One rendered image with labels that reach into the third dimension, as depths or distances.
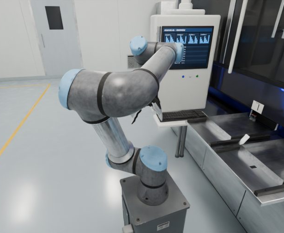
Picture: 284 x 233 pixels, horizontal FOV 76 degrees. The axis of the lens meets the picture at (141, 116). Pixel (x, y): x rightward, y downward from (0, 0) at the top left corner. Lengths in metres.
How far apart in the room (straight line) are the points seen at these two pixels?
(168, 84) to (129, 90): 1.12
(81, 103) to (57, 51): 5.59
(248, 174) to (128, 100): 0.73
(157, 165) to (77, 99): 0.42
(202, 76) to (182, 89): 0.20
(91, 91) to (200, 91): 1.31
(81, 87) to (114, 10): 5.52
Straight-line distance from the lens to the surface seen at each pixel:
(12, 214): 2.15
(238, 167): 1.03
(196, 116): 1.54
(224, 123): 1.39
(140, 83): 0.45
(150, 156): 0.76
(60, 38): 5.99
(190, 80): 1.60
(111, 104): 0.43
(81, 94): 0.47
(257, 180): 1.00
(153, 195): 0.86
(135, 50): 0.79
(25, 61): 6.33
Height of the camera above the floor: 1.50
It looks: 27 degrees down
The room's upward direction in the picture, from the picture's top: straight up
